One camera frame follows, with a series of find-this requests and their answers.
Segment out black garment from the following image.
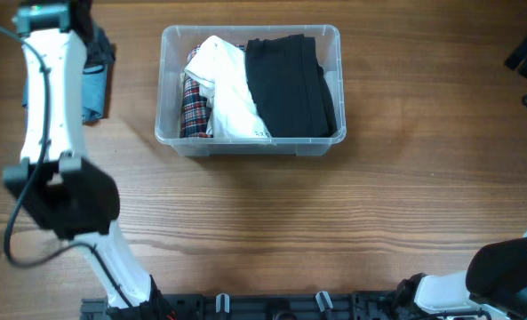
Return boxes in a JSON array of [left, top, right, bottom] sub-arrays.
[[245, 34, 337, 138]]

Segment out white printed t-shirt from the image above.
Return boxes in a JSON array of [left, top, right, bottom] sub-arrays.
[[184, 36, 271, 139]]

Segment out blue denim jeans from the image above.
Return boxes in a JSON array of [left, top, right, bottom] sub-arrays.
[[21, 22, 116, 123]]

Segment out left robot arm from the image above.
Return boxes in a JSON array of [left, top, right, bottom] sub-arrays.
[[3, 1, 177, 319]]

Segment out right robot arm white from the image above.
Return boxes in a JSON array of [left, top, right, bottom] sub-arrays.
[[394, 231, 527, 319]]

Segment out clear plastic storage bin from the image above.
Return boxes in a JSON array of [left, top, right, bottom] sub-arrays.
[[155, 24, 347, 157]]

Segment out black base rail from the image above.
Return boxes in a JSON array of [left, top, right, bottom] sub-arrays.
[[79, 291, 424, 320]]

